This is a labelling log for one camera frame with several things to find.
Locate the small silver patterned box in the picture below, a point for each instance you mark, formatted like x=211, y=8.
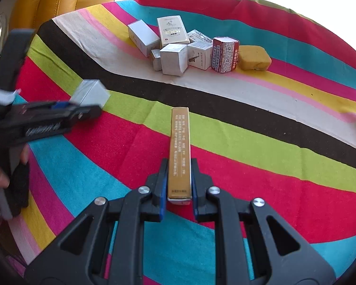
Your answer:
x=199, y=35

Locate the cream box with label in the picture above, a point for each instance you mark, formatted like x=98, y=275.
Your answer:
x=172, y=30

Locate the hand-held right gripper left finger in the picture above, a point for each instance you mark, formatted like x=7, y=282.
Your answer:
x=163, y=193

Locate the red patterned box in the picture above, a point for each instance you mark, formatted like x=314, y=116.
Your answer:
x=225, y=55

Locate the white box with saxophone print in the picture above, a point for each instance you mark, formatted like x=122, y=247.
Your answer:
x=199, y=55

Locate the striped colourful blanket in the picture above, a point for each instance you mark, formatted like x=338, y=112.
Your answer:
x=225, y=142

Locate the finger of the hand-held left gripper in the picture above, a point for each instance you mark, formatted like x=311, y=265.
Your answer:
x=86, y=113
x=60, y=106

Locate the tiny silver box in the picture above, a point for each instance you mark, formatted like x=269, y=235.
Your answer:
x=156, y=60

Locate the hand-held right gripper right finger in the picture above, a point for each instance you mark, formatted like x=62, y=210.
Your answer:
x=195, y=193

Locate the white cube box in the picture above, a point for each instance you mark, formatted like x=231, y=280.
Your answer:
x=173, y=60

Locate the yellow sponge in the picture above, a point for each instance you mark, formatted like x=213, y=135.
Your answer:
x=253, y=58

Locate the thin gold box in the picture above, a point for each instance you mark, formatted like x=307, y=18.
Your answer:
x=180, y=154

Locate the tall plain white box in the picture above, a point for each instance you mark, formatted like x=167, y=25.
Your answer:
x=142, y=37

